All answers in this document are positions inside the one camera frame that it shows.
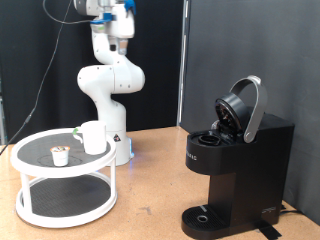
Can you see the wrist camera on blue mount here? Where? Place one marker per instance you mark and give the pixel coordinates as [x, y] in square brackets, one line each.
[100, 18]

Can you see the white two-tier turntable stand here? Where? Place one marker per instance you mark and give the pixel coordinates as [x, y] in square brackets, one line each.
[66, 200]

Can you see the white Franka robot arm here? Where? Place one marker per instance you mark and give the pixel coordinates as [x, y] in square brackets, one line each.
[110, 80]

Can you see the white coffee pod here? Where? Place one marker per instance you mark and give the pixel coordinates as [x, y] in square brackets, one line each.
[60, 158]

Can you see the black Keurig coffee machine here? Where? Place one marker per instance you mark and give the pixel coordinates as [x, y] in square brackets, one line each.
[250, 173]

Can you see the grey metal post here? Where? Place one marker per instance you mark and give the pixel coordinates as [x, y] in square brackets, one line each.
[2, 120]

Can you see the black tape strip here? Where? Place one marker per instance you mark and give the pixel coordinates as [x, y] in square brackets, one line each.
[268, 230]

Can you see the white mug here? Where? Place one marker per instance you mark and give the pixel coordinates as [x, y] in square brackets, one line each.
[95, 138]

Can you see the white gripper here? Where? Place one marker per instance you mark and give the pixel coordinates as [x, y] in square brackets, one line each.
[125, 26]

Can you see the black backdrop curtain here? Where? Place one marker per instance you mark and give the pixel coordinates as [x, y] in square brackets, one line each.
[160, 50]

